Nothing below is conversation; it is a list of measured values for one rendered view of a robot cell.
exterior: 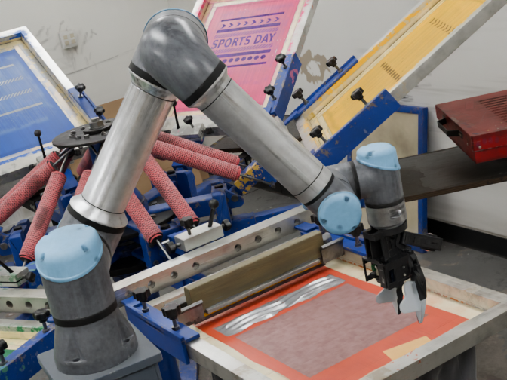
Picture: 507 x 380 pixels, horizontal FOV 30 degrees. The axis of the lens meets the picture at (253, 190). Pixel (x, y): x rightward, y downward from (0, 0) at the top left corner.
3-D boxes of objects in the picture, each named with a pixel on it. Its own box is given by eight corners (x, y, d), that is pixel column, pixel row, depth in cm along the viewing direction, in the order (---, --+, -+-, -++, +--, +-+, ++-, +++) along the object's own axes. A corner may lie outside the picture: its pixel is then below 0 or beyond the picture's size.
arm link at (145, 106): (35, 275, 173) (155, 2, 160) (48, 246, 187) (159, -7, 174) (96, 300, 175) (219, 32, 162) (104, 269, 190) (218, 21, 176)
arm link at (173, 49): (168, 8, 149) (382, 208, 161) (170, 1, 160) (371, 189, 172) (120, 61, 151) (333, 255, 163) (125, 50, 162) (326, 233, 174)
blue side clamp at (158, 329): (205, 356, 219) (198, 329, 217) (186, 365, 217) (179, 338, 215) (148, 321, 244) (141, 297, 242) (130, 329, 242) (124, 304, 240)
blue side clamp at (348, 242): (386, 268, 245) (382, 244, 243) (371, 276, 243) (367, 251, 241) (318, 245, 270) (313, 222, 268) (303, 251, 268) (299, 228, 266)
